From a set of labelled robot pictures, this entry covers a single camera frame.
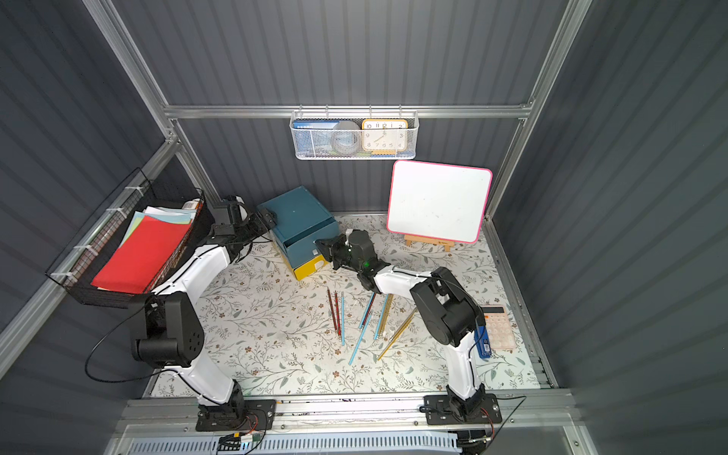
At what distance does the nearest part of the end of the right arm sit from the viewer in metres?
0.73

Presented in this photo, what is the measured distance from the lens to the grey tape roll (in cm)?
87

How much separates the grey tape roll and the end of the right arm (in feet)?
0.97
